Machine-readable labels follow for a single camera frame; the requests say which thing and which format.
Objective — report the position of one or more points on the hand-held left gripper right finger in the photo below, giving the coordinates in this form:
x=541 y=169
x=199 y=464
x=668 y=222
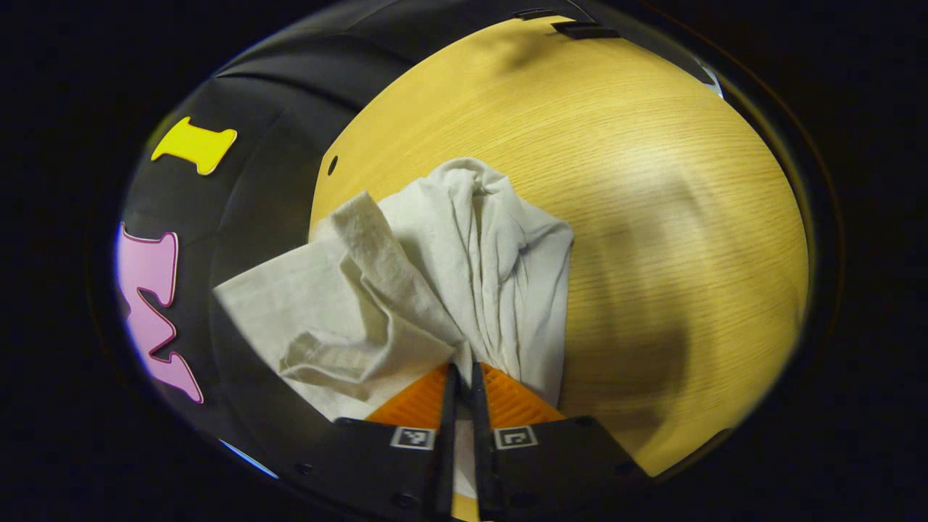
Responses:
x=482 y=449

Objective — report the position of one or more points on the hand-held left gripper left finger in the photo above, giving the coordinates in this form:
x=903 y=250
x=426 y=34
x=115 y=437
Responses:
x=447 y=449

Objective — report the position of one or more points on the white jeans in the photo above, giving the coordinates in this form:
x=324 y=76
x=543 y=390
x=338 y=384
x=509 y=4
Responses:
x=435 y=254

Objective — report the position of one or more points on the black backdrop cloth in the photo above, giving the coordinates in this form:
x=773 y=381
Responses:
x=275 y=116

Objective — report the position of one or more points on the black table clamp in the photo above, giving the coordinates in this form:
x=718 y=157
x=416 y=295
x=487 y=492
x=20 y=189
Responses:
x=584 y=30
x=535 y=13

